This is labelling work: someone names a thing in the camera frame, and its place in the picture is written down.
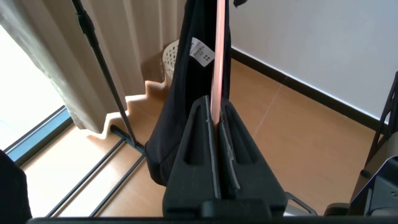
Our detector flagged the black garment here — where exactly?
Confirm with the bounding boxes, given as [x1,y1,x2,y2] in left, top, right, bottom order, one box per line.
[144,0,233,187]

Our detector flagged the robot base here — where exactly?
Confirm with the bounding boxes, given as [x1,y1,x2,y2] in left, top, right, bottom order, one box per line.
[284,70,398,217]

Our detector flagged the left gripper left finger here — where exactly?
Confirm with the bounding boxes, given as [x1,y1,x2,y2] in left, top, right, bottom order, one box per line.
[162,95,222,218]

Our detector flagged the beige curtain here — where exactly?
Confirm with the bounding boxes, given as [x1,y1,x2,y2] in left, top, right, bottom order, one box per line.
[0,0,189,134]

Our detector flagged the pink clothes hanger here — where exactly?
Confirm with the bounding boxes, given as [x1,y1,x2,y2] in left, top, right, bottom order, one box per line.
[210,0,227,127]

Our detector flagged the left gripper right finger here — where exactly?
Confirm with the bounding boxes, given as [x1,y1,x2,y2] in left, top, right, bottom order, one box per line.
[218,99,289,218]

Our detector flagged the black knitted shorts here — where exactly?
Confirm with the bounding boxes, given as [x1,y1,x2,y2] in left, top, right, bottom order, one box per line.
[0,149,33,224]

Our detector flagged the white laundry basket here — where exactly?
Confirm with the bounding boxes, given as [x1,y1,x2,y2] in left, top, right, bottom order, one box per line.
[162,39,180,88]

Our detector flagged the black clothes rack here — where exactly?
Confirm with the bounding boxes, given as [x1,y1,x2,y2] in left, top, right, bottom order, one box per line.
[45,0,147,218]

